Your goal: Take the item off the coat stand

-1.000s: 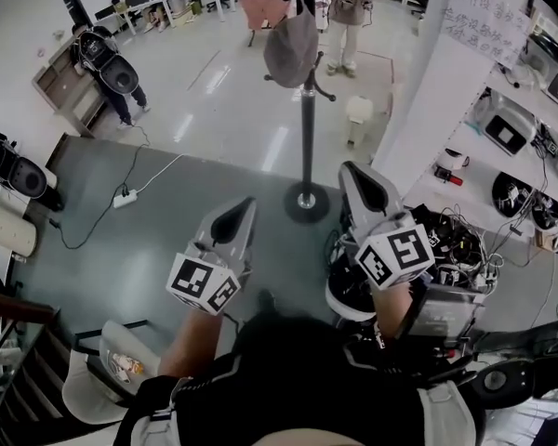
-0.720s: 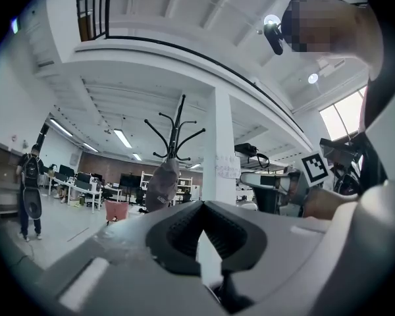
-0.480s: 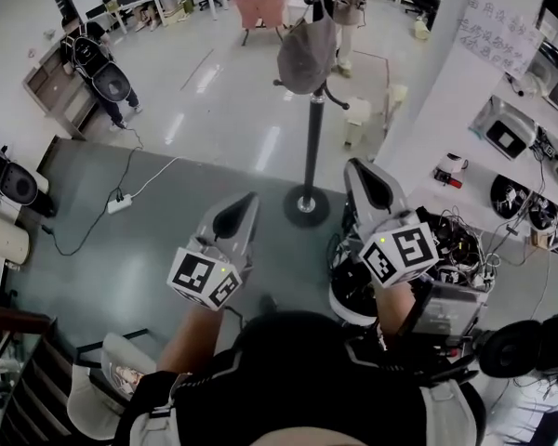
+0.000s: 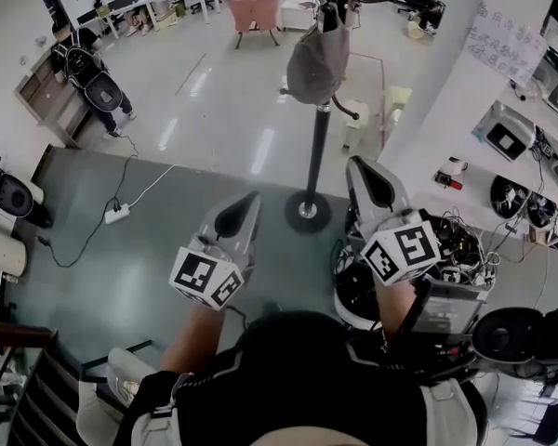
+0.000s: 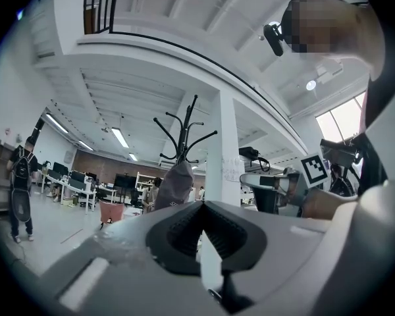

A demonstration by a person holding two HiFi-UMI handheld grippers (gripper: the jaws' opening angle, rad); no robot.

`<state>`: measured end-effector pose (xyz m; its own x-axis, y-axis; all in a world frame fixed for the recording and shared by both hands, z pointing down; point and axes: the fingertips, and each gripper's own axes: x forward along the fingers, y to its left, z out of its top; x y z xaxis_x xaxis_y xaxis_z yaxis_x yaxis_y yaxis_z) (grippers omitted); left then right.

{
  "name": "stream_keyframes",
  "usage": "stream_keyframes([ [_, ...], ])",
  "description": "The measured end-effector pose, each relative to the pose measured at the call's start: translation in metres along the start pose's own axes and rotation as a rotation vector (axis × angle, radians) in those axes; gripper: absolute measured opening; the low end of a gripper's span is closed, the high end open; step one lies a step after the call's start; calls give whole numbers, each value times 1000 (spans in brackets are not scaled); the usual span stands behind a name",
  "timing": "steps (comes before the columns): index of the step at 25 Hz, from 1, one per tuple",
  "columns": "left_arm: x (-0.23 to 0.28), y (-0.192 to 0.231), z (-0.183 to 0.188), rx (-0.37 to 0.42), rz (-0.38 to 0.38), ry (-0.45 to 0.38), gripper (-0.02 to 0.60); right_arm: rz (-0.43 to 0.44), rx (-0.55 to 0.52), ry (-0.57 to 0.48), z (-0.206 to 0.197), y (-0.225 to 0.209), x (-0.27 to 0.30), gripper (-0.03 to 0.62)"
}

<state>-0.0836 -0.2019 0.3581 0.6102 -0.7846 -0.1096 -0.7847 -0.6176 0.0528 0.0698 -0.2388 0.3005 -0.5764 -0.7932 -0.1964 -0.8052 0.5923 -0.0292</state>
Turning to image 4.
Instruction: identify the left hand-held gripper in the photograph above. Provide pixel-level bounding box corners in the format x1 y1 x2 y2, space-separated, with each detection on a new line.
168 190 264 311

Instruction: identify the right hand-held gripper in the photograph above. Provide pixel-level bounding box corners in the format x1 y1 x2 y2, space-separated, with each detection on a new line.
345 155 444 289

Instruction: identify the black coat stand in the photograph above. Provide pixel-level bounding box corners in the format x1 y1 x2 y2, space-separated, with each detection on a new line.
278 0 432 236

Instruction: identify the grey fabric item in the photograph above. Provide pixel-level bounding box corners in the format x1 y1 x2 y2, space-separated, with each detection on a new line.
286 24 352 106

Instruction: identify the person's right forearm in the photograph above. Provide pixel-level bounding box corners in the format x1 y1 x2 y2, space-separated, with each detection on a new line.
374 276 423 343

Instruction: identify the person's left forearm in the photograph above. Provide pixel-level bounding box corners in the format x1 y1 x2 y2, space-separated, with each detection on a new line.
159 297 244 376

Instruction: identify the small red black device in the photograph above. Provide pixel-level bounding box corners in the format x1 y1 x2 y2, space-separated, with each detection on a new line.
433 155 470 190

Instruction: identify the grey floor mat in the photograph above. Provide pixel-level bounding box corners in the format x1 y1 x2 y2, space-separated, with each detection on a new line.
8 144 354 389

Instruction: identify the grey metal box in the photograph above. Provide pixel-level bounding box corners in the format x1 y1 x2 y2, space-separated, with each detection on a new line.
413 276 490 339

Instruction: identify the white waste bin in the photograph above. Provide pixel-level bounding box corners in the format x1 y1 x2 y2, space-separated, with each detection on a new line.
342 99 370 149

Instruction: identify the white power strip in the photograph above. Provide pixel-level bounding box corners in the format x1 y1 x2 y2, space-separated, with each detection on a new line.
103 202 133 225

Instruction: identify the pale yellow box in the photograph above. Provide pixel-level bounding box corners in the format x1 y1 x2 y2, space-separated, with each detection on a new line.
381 85 414 137

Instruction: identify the black round open case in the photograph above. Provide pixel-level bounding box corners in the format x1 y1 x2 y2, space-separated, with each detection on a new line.
526 191 558 230
489 174 532 218

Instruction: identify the white case with black inlay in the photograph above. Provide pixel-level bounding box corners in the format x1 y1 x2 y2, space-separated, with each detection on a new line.
471 99 539 163

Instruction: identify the black padded open case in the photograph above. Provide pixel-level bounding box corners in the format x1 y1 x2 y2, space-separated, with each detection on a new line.
471 303 558 381

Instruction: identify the person's light trouser leg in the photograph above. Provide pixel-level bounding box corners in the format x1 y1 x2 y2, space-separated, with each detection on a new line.
75 346 155 443

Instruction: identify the black round speaker case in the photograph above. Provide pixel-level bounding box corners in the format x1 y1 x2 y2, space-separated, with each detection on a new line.
0 154 47 228

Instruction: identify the white handwritten paper sign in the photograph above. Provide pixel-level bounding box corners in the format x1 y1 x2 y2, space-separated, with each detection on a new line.
463 1 549 84

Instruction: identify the cream cylinder container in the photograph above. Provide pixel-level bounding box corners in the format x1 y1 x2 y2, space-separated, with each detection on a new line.
0 224 29 279

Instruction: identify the wooden cabinet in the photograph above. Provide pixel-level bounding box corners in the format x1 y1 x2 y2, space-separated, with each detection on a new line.
13 49 95 149

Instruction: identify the white low table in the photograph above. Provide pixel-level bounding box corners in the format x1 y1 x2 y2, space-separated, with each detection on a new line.
280 0 327 33

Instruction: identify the pink chair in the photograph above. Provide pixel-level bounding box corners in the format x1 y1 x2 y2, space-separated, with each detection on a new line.
224 0 282 49

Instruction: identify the dark wooden shelf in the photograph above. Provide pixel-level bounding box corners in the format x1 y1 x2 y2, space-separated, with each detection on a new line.
0 295 101 446

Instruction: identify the tangle of cables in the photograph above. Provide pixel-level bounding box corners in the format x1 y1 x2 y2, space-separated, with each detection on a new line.
418 207 499 292

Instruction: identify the white power cable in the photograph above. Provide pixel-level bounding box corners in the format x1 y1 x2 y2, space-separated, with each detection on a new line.
120 163 180 208

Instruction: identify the black power cable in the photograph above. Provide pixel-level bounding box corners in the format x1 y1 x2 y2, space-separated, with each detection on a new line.
37 132 140 269

